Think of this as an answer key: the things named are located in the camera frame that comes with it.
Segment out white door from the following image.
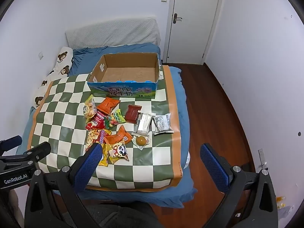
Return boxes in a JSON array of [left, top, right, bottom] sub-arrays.
[[164, 0, 225, 64]]

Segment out yellow biscuit snack packet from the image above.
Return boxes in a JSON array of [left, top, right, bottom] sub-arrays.
[[83, 94, 97, 121]]

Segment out cardboard box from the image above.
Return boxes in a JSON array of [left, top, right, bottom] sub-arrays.
[[87, 53, 163, 99]]

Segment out white black-print snack packet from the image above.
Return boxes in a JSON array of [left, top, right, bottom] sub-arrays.
[[152, 113, 174, 136]]

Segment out dark red snack packet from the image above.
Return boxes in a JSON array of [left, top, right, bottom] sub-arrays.
[[124, 104, 142, 123]]

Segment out yellow chips packet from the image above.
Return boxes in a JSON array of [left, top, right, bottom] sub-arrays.
[[86, 128, 112, 167]]

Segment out silver white snack packet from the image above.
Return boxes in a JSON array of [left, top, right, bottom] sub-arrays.
[[132, 112, 155, 136]]

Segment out orange snack packet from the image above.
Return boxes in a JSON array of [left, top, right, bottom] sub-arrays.
[[104, 125, 133, 145], [97, 97, 120, 114]]

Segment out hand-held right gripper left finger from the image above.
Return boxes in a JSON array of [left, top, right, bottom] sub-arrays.
[[24, 142, 112, 228]]

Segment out white textured cushion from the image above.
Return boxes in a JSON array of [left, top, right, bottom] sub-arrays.
[[65, 17, 159, 49]]

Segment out yellow panda snack packet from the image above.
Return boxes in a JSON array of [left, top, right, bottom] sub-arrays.
[[106, 140, 129, 164]]

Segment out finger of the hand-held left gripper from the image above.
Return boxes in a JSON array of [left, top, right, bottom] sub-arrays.
[[22, 142, 51, 165], [0, 135, 22, 151]]

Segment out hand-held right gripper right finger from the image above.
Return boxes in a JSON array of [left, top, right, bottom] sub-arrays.
[[200, 143, 278, 228]]

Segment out bear print pillow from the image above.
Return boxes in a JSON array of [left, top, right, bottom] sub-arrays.
[[32, 47, 74, 110]]

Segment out clear packet with yellow pastry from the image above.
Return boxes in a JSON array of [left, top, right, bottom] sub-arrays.
[[132, 134, 152, 150]]

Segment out green candy packet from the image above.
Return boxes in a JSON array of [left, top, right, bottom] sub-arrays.
[[104, 109, 125, 128]]

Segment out blue bed sheet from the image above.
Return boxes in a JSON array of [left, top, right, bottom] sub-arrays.
[[16, 43, 197, 208]]

